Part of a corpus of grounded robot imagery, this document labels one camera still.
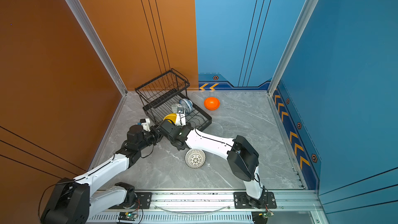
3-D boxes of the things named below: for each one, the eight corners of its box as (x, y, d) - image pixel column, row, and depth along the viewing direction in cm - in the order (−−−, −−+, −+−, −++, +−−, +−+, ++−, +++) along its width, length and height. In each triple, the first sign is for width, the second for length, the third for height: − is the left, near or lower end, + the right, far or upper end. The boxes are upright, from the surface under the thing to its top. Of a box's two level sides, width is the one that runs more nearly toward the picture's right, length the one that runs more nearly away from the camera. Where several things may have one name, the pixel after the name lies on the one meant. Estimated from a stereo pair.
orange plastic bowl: (203, 110, 110) (203, 106, 107) (203, 101, 116) (203, 97, 113) (219, 110, 110) (220, 106, 107) (219, 101, 116) (219, 97, 113)
